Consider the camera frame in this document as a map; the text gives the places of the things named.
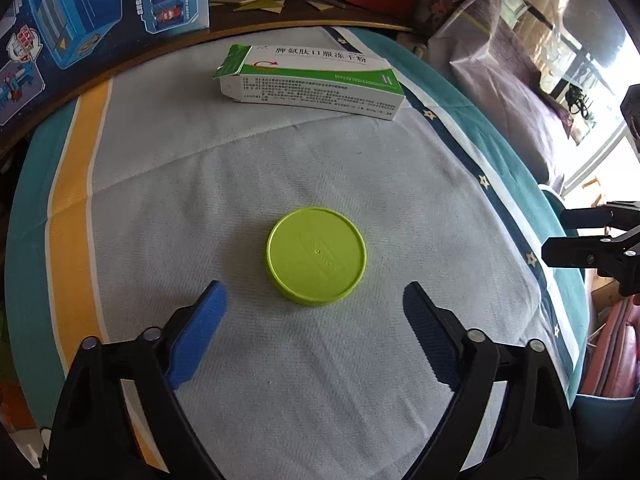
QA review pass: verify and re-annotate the lime green round lid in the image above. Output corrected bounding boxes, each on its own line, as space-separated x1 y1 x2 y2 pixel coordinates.
265 207 367 307

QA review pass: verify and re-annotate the white green medicine box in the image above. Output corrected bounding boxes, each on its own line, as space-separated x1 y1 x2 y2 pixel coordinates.
214 44 405 120

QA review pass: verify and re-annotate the teal round trash bin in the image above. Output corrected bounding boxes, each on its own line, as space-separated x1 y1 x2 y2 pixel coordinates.
538 184 566 216

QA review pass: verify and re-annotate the grey teal striped tablecloth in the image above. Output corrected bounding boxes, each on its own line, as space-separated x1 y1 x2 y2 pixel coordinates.
6 27 588 479

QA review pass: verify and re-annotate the blue toy packaging box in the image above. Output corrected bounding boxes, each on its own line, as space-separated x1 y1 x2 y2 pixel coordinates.
1 0 209 129

